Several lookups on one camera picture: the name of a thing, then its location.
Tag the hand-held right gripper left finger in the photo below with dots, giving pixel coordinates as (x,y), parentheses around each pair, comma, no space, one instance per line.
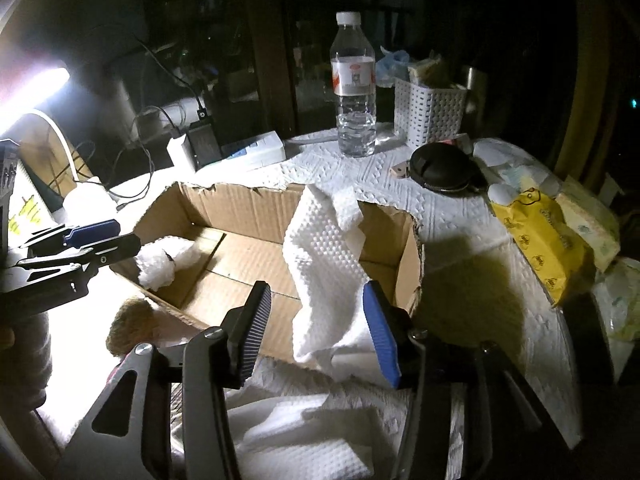
(250,332)

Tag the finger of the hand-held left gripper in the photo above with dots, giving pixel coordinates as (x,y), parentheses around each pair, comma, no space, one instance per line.
(107,254)
(92,232)

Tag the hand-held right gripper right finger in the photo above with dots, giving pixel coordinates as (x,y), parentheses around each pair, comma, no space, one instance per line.
(382,332)

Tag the white tissue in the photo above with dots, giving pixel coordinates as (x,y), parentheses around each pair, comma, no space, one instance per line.
(160,262)

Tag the cardboard box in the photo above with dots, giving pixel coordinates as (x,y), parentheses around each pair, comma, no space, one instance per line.
(250,260)

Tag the brown plush ball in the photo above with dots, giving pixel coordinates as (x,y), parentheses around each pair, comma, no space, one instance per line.
(131,325)

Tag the white paper towel sheet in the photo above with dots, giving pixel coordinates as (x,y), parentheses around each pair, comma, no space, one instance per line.
(320,270)

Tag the white desk lamp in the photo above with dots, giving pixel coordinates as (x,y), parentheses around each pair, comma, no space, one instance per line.
(35,90)

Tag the folded white paper towel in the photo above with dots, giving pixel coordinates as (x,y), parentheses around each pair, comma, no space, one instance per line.
(300,435)

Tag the white charger block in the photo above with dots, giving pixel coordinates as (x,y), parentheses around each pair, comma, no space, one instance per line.
(180,152)

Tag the white embossed table cover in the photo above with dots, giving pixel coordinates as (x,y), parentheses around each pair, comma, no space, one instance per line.
(450,220)

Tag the black power adapter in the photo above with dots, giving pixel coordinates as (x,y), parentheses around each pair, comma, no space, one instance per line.
(205,140)

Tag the small wooden cube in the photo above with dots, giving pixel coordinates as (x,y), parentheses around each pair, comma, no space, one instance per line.
(400,170)

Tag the black round lid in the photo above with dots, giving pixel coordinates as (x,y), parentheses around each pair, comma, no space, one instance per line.
(440,167)

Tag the white power strip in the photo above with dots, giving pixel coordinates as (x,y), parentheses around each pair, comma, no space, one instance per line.
(255,152)

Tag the small white egg shape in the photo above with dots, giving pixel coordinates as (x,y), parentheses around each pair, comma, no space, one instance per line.
(500,193)

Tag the light blue tissue pack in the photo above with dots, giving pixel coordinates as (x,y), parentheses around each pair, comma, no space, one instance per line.
(527,177)

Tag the white woven plastic basket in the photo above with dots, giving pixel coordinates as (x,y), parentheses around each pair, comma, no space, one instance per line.
(430,112)

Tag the pale yellow tissue packet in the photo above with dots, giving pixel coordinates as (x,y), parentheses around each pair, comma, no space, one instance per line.
(592,225)

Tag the clear plastic bag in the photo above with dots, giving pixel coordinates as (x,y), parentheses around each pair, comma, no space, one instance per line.
(620,305)

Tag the clear plastic water bottle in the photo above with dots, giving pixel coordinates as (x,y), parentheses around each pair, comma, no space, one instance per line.
(354,90)

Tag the blue plastic bag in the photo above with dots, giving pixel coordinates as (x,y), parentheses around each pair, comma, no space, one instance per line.
(392,67)

